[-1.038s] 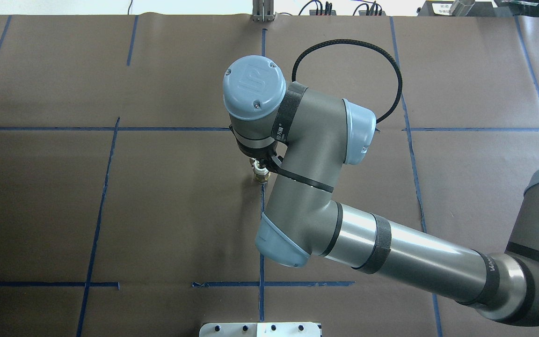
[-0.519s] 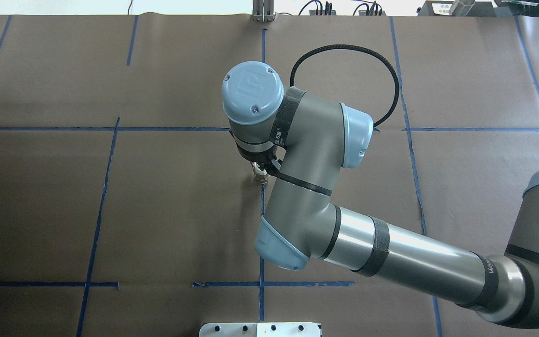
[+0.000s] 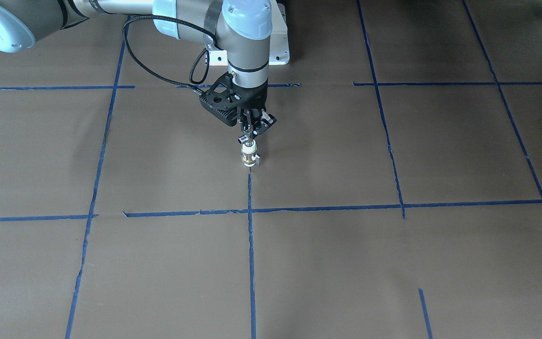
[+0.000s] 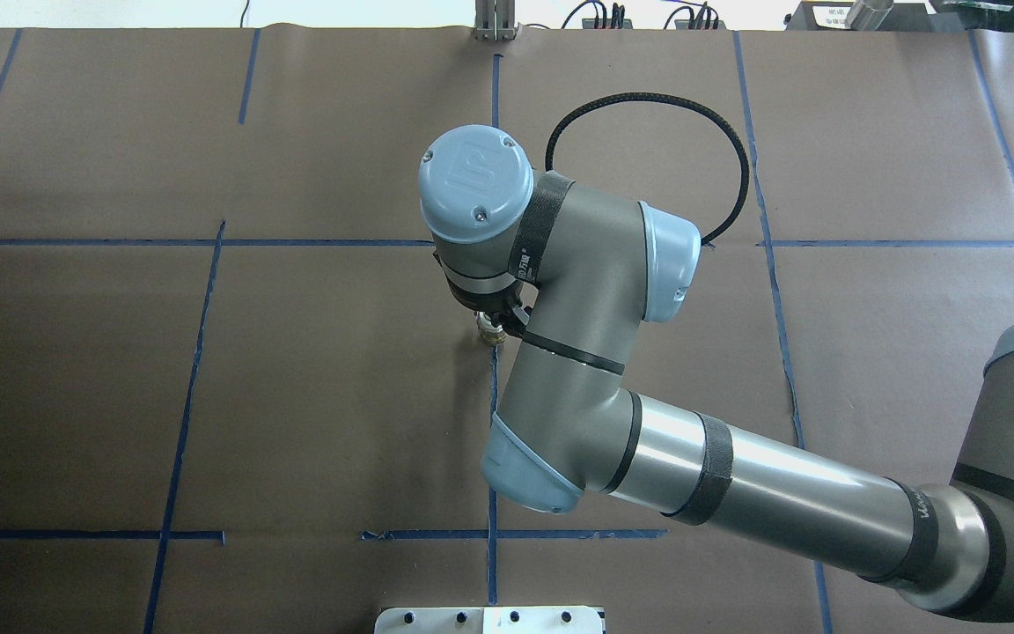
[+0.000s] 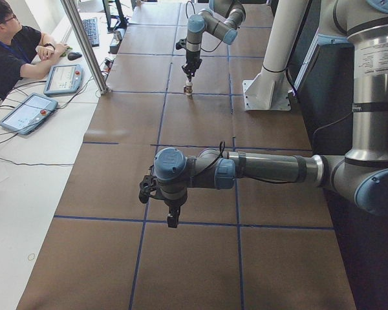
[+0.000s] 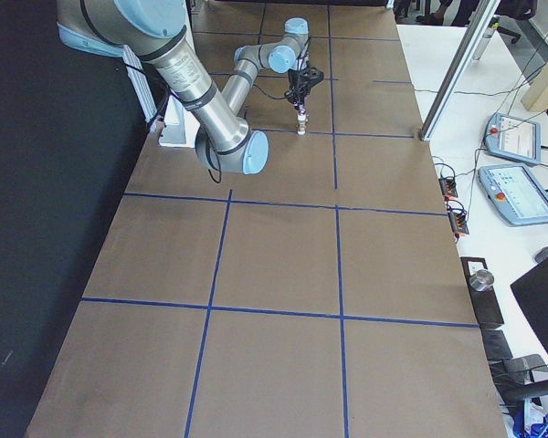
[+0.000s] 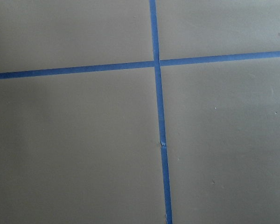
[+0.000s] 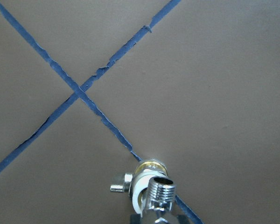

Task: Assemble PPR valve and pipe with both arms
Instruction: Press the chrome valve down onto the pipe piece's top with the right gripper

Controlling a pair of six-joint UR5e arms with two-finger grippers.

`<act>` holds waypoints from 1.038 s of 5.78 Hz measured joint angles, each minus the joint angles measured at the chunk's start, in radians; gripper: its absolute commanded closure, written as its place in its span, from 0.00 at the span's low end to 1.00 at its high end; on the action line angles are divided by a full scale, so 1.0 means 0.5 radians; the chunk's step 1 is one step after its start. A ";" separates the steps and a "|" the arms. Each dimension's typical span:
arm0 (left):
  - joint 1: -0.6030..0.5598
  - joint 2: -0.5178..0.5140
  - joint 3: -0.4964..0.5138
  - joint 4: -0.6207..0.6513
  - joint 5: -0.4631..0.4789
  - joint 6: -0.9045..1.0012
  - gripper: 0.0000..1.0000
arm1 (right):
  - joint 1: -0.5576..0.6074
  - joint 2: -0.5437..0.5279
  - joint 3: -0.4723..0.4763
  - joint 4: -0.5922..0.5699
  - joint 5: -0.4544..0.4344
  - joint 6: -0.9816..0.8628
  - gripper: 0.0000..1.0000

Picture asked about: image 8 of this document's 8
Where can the white brass PPR valve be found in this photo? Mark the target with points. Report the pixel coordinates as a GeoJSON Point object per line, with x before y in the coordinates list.
{"type": "Point", "coordinates": [136, 183]}

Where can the chrome tee pipe fitting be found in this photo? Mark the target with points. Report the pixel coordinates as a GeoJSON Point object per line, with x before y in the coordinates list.
{"type": "Point", "coordinates": [159, 202]}

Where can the brown paper table cover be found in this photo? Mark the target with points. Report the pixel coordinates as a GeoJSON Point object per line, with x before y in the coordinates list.
{"type": "Point", "coordinates": [199, 91]}

